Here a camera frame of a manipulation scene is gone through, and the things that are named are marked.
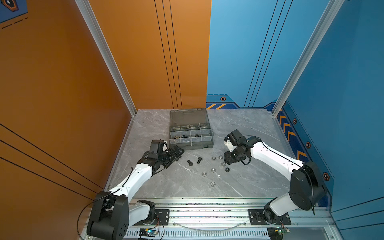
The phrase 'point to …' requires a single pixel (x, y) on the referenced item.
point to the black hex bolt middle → (190, 164)
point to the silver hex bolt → (223, 164)
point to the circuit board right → (283, 231)
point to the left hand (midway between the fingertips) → (180, 153)
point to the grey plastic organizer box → (190, 128)
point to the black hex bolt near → (199, 159)
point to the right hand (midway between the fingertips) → (227, 159)
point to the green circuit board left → (151, 232)
